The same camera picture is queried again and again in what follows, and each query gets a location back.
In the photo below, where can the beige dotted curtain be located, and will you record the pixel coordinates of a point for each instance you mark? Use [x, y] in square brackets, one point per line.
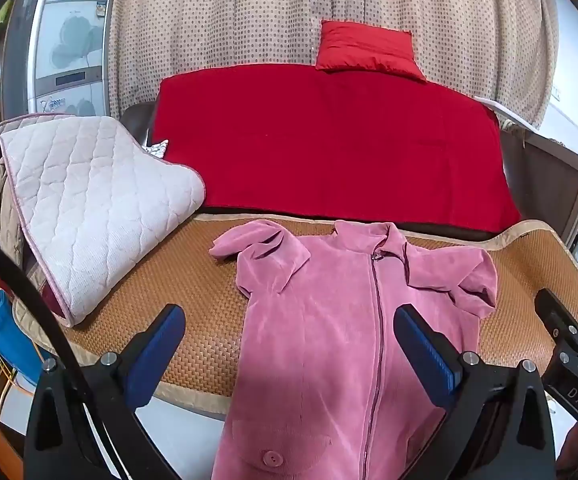
[219, 20]

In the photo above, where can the white flat board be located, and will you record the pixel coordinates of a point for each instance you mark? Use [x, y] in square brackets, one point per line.
[506, 110]

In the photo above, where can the small patterned cushion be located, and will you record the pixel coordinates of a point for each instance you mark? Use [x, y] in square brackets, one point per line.
[158, 149]

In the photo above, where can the woven bamboo mat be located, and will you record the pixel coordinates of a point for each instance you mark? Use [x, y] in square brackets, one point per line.
[184, 320]

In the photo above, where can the red pillow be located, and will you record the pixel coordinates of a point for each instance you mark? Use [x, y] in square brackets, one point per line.
[366, 50]

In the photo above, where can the white quilted pad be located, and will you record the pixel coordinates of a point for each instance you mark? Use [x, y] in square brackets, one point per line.
[94, 200]

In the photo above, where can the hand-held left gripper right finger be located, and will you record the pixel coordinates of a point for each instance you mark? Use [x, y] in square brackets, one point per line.
[425, 355]

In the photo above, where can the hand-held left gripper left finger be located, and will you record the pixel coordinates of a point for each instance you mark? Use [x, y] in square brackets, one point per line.
[156, 350]

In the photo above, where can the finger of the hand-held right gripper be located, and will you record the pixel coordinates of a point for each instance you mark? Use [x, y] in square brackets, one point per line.
[556, 312]

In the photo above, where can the red blanket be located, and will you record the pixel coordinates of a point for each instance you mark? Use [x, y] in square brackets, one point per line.
[319, 150]

